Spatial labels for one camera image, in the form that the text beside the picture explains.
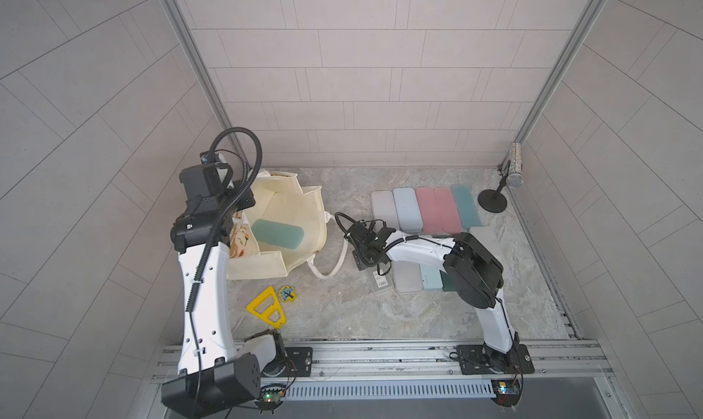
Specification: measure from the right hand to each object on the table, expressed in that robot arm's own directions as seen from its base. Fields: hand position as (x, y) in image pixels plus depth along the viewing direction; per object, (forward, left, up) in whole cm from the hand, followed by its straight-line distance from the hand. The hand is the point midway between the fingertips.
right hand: (367, 258), depth 93 cm
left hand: (+6, +30, +36) cm, 47 cm away
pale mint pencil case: (+17, -16, +4) cm, 24 cm away
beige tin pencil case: (-9, -12, +4) cm, 16 cm away
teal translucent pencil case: (+18, -39, +3) cm, 43 cm away
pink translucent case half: (+13, -24, +4) cm, 28 cm away
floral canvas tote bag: (+19, +30, +13) cm, 38 cm away
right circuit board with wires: (-39, -33, 0) cm, 51 cm away
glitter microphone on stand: (+18, -51, +3) cm, 54 cm away
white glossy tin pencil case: (+18, -8, +4) cm, 20 cm away
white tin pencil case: (+5, -42, +2) cm, 43 cm away
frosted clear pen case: (-9, -4, +4) cm, 11 cm away
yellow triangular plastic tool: (-16, +28, +5) cm, 33 cm away
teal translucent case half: (+4, +27, +12) cm, 29 cm away
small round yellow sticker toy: (-12, +25, +4) cm, 28 cm away
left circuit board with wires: (-37, +25, +6) cm, 45 cm away
